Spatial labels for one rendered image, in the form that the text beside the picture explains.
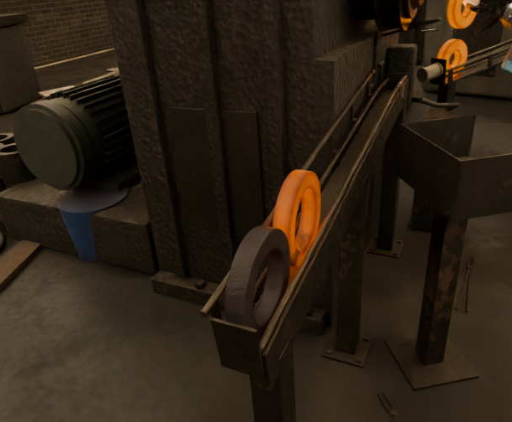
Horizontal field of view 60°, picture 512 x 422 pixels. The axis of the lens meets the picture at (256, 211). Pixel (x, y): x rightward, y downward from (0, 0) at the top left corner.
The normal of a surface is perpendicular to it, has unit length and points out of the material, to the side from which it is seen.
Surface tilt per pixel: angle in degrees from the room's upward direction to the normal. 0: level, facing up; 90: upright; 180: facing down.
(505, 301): 0
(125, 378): 0
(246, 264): 34
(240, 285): 54
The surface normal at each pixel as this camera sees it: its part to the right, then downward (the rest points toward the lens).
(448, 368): -0.07, -0.88
